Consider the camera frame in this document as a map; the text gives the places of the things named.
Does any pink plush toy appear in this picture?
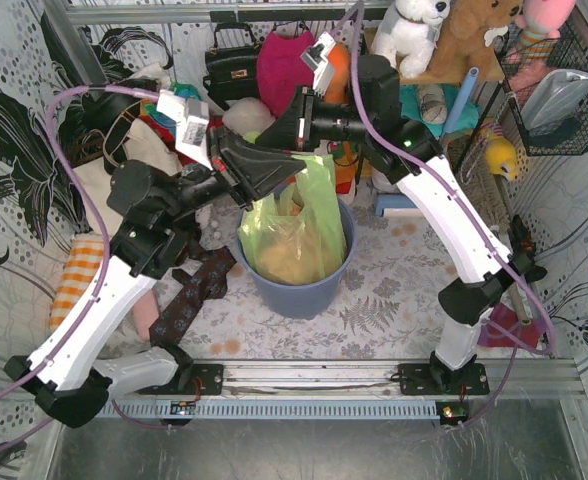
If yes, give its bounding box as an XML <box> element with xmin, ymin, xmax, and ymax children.
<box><xmin>509</xmin><ymin>0</ymin><xmax>576</xmax><ymax>61</ymax></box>

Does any crumpled brown paper trash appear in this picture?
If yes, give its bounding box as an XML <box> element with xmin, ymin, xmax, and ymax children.
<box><xmin>256</xmin><ymin>185</ymin><xmax>329</xmax><ymax>286</ymax></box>

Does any dark patterned necktie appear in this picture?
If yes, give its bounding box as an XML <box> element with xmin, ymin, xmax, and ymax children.
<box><xmin>149</xmin><ymin>239</ymin><xmax>236</xmax><ymax>346</ymax></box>

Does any orange plush toy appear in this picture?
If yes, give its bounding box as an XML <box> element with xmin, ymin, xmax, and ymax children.
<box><xmin>324</xmin><ymin>43</ymin><xmax>350</xmax><ymax>104</ymax></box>

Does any black hat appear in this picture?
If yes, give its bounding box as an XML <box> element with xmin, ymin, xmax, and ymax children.
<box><xmin>80</xmin><ymin>91</ymin><xmax>138</xmax><ymax>133</ymax></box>

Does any cream canvas tote bag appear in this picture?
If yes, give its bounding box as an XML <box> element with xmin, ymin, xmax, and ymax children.
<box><xmin>74</xmin><ymin>119</ymin><xmax>182</xmax><ymax>238</ymax></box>

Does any green plastic trash bag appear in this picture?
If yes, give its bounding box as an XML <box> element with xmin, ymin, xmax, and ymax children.
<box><xmin>237</xmin><ymin>150</ymin><xmax>348</xmax><ymax>286</ymax></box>

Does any teal cloth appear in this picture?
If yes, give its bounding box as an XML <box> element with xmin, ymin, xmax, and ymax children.
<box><xmin>400</xmin><ymin>84</ymin><xmax>482</xmax><ymax>137</ymax></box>

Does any black leather handbag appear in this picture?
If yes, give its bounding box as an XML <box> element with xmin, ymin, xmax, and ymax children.
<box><xmin>202</xmin><ymin>22</ymin><xmax>262</xmax><ymax>111</ymax></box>

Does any black wire basket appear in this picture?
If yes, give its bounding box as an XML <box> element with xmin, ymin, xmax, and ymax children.
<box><xmin>496</xmin><ymin>24</ymin><xmax>588</xmax><ymax>157</ymax></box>

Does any metal base rail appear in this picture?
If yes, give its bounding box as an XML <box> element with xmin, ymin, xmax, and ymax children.
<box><xmin>48</xmin><ymin>357</ymin><xmax>585</xmax><ymax>421</ymax></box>

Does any orange white checkered towel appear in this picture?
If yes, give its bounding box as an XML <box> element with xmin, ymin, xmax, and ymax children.
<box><xmin>49</xmin><ymin>233</ymin><xmax>104</xmax><ymax>332</ymax></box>

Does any yellow plush toy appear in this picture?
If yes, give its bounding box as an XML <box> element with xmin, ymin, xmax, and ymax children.
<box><xmin>480</xmin><ymin>123</ymin><xmax>518</xmax><ymax>181</ymax></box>

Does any purple cable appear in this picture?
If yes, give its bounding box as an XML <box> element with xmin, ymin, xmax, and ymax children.
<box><xmin>0</xmin><ymin>84</ymin><xmax>165</xmax><ymax>459</ymax></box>
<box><xmin>331</xmin><ymin>0</ymin><xmax>558</xmax><ymax>431</ymax></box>

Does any colourful scarf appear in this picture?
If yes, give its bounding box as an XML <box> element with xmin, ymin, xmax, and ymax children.
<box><xmin>141</xmin><ymin>83</ymin><xmax>201</xmax><ymax>124</ymax></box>

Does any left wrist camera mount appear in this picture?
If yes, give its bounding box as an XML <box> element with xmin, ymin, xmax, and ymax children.
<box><xmin>157</xmin><ymin>90</ymin><xmax>212</xmax><ymax>170</ymax></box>

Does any silver pouch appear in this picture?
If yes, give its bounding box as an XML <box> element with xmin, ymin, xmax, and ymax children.
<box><xmin>520</xmin><ymin>69</ymin><xmax>588</xmax><ymax>130</ymax></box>

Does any white plush dog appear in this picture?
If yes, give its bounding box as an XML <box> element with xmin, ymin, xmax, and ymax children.
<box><xmin>370</xmin><ymin>0</ymin><xmax>451</xmax><ymax>79</ymax></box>

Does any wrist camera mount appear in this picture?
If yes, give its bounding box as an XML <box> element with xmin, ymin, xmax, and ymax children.
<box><xmin>157</xmin><ymin>90</ymin><xmax>212</xmax><ymax>170</ymax></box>
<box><xmin>300</xmin><ymin>32</ymin><xmax>337</xmax><ymax>96</ymax></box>

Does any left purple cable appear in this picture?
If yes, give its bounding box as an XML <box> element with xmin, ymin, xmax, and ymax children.
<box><xmin>0</xmin><ymin>84</ymin><xmax>165</xmax><ymax>459</ymax></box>

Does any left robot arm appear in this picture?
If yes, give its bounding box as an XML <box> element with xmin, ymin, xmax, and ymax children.
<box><xmin>4</xmin><ymin>127</ymin><xmax>306</xmax><ymax>428</ymax></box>

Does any white fluffy plush toy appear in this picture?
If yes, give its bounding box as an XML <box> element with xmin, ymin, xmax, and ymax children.
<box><xmin>222</xmin><ymin>97</ymin><xmax>275</xmax><ymax>136</ymax></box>

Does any pink fuzzy sock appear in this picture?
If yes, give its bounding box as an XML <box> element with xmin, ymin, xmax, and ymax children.
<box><xmin>132</xmin><ymin>290</ymin><xmax>160</xmax><ymax>341</ymax></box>

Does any brown teddy bear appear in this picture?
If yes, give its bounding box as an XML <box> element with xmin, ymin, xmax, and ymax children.
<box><xmin>428</xmin><ymin>0</ymin><xmax>523</xmax><ymax>81</ymax></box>

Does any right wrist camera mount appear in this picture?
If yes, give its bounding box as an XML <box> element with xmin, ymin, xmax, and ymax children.
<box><xmin>300</xmin><ymin>32</ymin><xmax>337</xmax><ymax>96</ymax></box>

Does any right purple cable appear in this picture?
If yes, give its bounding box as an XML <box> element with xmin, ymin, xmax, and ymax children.
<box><xmin>331</xmin><ymin>0</ymin><xmax>558</xmax><ymax>431</ymax></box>

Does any rainbow striped cloth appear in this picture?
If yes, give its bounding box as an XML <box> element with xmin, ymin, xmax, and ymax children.
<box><xmin>328</xmin><ymin>142</ymin><xmax>360</xmax><ymax>194</ymax></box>

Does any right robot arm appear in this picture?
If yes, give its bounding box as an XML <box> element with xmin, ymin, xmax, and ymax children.
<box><xmin>257</xmin><ymin>55</ymin><xmax>533</xmax><ymax>393</ymax></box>

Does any colourful striped sock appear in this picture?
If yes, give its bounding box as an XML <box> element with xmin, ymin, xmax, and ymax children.
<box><xmin>478</xmin><ymin>303</ymin><xmax>545</xmax><ymax>349</ymax></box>

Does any blue trash bin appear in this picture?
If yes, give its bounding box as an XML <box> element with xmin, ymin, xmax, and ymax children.
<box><xmin>234</xmin><ymin>199</ymin><xmax>357</xmax><ymax>320</ymax></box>

